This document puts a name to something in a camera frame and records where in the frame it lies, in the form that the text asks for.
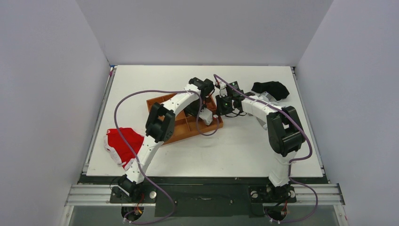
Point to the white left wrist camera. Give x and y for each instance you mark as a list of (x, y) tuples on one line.
[(206, 115)]

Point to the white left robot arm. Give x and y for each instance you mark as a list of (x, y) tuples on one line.
[(160, 126)]

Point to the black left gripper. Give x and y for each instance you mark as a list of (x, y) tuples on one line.
[(187, 110)]

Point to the aluminium table edge rail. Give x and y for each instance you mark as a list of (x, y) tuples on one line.
[(99, 117)]

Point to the grey underwear white band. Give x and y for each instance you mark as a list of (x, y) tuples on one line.
[(268, 98)]

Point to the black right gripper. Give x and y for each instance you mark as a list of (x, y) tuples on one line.
[(234, 88)]

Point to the black underwear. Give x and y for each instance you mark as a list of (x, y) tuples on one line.
[(276, 89)]

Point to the red underwear white band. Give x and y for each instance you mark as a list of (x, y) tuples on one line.
[(119, 150)]

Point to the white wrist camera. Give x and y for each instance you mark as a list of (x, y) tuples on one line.
[(206, 115), (222, 89)]

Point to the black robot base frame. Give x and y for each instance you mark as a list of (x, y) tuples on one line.
[(202, 197)]

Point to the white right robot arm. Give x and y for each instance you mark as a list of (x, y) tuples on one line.
[(282, 124)]

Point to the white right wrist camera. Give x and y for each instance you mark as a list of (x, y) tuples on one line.
[(222, 89)]

